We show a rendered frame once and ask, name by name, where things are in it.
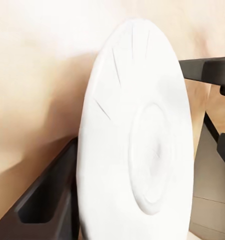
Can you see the cabinet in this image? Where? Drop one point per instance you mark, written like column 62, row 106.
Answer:
column 207, row 218

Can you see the saucer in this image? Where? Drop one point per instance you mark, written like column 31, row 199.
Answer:
column 135, row 154

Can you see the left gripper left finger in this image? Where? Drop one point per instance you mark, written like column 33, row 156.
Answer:
column 48, row 209

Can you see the countertop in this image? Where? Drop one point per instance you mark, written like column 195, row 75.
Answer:
column 47, row 52
column 208, row 18

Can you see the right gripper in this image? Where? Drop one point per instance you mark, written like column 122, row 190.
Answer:
column 205, row 70

